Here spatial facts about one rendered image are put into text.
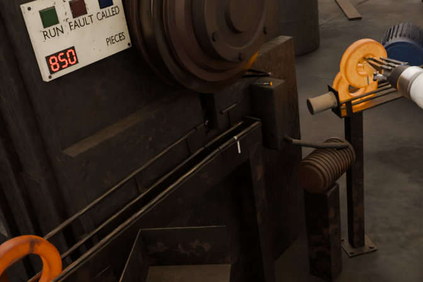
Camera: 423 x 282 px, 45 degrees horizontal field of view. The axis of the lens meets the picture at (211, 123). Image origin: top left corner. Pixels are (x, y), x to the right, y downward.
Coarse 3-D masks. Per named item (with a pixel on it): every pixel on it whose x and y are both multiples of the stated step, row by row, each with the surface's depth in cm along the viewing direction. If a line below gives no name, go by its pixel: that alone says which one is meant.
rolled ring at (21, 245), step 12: (12, 240) 110; (24, 240) 110; (36, 240) 112; (0, 252) 107; (12, 252) 108; (24, 252) 110; (36, 252) 112; (48, 252) 115; (0, 264) 107; (48, 264) 116; (60, 264) 118; (48, 276) 116
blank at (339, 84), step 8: (360, 64) 175; (336, 80) 176; (336, 88) 175; (344, 88) 176; (360, 88) 180; (368, 88) 178; (376, 88) 179; (344, 96) 177; (352, 96) 178; (368, 96) 179; (344, 104) 178; (360, 104) 180
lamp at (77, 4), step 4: (76, 0) 120; (80, 0) 120; (72, 4) 119; (76, 4) 120; (80, 4) 121; (84, 4) 122; (72, 8) 119; (76, 8) 120; (80, 8) 121; (84, 8) 122; (76, 12) 120; (80, 12) 121; (84, 12) 122; (76, 16) 121
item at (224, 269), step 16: (144, 240) 121; (160, 240) 120; (176, 240) 120; (192, 240) 119; (208, 240) 118; (224, 240) 118; (144, 256) 121; (160, 256) 122; (176, 256) 122; (192, 256) 121; (208, 256) 120; (224, 256) 120; (128, 272) 109; (144, 272) 120; (160, 272) 122; (176, 272) 121; (192, 272) 120; (208, 272) 120; (224, 272) 119
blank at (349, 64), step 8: (360, 40) 160; (368, 40) 159; (352, 48) 158; (360, 48) 158; (368, 48) 159; (376, 48) 160; (384, 48) 161; (344, 56) 160; (352, 56) 158; (360, 56) 159; (376, 56) 161; (384, 56) 162; (344, 64) 159; (352, 64) 160; (344, 72) 160; (352, 72) 161; (360, 72) 165; (344, 80) 164; (352, 80) 162; (360, 80) 163; (368, 80) 164
